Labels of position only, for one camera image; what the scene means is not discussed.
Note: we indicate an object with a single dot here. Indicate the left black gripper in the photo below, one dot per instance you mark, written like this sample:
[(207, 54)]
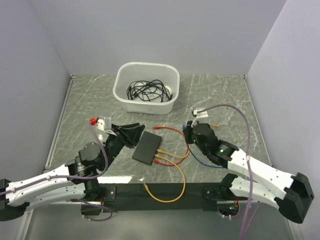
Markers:
[(133, 134)]

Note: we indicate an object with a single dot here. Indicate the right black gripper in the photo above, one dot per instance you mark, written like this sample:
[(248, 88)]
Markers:
[(187, 132)]

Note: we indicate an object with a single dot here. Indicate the black network switch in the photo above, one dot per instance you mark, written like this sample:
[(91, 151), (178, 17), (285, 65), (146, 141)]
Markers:
[(147, 148)]

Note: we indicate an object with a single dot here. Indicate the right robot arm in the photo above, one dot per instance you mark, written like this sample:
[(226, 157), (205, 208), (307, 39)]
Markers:
[(291, 194)]

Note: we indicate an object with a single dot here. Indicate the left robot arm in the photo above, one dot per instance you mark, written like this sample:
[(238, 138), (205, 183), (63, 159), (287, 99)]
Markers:
[(74, 180)]

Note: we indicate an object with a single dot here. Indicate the white plastic tub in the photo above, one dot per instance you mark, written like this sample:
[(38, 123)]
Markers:
[(147, 88)]

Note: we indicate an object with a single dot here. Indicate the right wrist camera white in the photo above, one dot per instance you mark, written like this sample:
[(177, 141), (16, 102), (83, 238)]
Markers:
[(200, 113)]

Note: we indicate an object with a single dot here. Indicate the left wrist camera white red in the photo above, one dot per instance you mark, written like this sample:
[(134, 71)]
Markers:
[(103, 124)]

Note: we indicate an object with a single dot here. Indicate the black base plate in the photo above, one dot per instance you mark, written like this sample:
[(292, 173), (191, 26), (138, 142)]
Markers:
[(162, 196)]

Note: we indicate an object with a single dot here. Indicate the aluminium rail frame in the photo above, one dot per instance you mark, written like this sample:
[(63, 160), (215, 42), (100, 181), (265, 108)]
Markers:
[(91, 96)]

